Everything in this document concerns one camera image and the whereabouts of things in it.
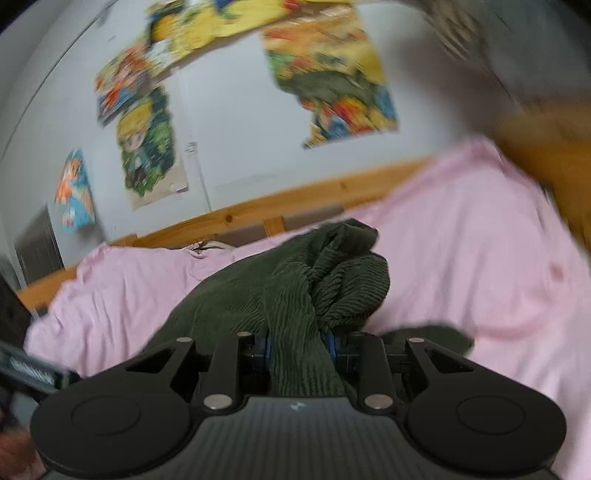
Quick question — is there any yellow blue anime poster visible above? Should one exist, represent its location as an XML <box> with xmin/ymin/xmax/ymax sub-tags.
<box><xmin>146</xmin><ymin>0</ymin><xmax>311</xmax><ymax>58</ymax></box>

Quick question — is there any pink bed sheet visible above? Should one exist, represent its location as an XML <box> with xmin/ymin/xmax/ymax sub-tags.
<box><xmin>24</xmin><ymin>138</ymin><xmax>590</xmax><ymax>479</ymax></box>

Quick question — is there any person's left hand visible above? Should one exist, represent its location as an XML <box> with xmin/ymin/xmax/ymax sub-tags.
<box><xmin>0</xmin><ymin>409</ymin><xmax>46</xmax><ymax>480</ymax></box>

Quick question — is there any dark green corduroy jacket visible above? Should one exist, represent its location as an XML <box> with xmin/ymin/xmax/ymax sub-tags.
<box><xmin>138</xmin><ymin>218</ymin><xmax>476</xmax><ymax>402</ymax></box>

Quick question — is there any white wall conduit pipe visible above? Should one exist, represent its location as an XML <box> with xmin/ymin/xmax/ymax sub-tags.
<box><xmin>177</xmin><ymin>68</ymin><xmax>215</xmax><ymax>214</ymax></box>

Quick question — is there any top left anime poster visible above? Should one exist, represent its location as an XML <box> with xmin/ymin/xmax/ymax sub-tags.
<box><xmin>94</xmin><ymin>37</ymin><xmax>175</xmax><ymax>124</ymax></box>

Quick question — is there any striped hanging garment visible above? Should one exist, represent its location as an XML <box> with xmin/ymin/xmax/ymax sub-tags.
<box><xmin>418</xmin><ymin>1</ymin><xmax>517</xmax><ymax>104</ymax></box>

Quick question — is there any colourful anime group poster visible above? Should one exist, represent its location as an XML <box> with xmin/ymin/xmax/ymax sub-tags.
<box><xmin>263</xmin><ymin>5</ymin><xmax>398</xmax><ymax>148</ymax></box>

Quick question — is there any blue orange anime poster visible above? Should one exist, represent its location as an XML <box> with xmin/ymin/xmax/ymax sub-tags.
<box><xmin>54</xmin><ymin>148</ymin><xmax>96</xmax><ymax>231</ymax></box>

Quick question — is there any blond anime character poster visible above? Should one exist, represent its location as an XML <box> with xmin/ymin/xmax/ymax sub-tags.
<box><xmin>116</xmin><ymin>84</ymin><xmax>189</xmax><ymax>210</ymax></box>

